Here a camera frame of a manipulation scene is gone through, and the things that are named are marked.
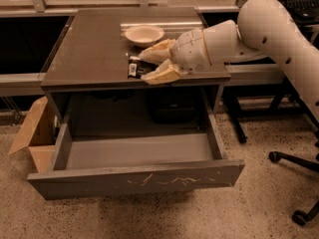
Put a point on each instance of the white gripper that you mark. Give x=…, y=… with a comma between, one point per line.
x=189, y=50

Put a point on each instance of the black rxbar chocolate wrapper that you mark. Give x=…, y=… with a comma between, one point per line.
x=138, y=67

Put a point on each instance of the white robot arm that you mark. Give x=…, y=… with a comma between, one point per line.
x=263, y=28

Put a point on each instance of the grey cabinet with glass top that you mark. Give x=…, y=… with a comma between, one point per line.
x=89, y=88

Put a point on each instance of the grey open top drawer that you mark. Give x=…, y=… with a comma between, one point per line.
x=113, y=147

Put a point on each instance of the white paper bowl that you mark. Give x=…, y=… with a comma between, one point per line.
x=144, y=36

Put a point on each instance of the black bin under cabinet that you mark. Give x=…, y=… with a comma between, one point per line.
x=173, y=105

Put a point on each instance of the brown cardboard box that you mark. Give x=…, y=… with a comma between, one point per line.
x=36, y=134

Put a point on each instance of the black laptop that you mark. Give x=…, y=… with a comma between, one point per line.
x=300, y=0

